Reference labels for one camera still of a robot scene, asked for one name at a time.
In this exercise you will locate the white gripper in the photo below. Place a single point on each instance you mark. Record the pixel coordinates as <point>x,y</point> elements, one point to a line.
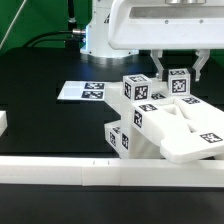
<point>168,25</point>

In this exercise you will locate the white chair back frame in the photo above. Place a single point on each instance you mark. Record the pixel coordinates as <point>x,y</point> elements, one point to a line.
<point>185,128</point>

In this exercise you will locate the white chair seat part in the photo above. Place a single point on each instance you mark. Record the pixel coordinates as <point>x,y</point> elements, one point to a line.
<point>133,145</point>

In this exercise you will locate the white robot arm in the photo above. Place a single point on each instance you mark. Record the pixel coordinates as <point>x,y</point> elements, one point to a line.
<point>97,46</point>

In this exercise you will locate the white left fence bar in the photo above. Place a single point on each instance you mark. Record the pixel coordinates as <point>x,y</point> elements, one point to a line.
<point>3,122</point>

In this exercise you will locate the white fence bar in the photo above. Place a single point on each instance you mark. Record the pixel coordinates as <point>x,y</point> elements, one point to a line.
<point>110,172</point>
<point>3,122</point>

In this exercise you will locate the white front fence bar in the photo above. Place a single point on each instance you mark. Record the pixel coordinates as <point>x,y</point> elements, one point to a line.
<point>110,172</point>

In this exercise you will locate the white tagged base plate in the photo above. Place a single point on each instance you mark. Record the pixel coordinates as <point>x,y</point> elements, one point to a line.
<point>83,90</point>

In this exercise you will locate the black vertical post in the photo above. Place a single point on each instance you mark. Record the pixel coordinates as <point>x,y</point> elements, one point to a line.
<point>71,11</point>

